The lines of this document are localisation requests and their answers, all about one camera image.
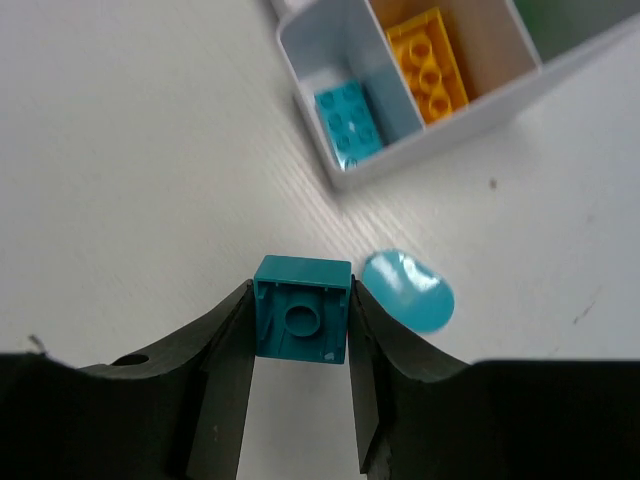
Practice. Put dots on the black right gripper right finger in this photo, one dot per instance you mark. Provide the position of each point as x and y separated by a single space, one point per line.
420 413

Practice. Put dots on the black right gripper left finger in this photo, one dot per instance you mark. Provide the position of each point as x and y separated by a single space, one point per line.
175 409

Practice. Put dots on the small teal lego brick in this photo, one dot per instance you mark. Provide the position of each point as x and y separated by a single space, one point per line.
301 308

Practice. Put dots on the teal rectangular lego brick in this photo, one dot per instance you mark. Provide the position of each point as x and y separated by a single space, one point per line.
348 123

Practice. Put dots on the yellow lego brick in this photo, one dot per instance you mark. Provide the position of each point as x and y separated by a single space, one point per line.
425 56

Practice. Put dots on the teal rounded lego brick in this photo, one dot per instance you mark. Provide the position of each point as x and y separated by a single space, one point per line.
410 292

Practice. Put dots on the white divided container right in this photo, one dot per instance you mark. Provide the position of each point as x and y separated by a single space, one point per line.
381 84

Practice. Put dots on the white divided container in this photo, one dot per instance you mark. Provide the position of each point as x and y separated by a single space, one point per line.
283 8
381 84

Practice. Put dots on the white divided container left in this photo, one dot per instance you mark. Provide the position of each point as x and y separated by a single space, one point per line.
283 8

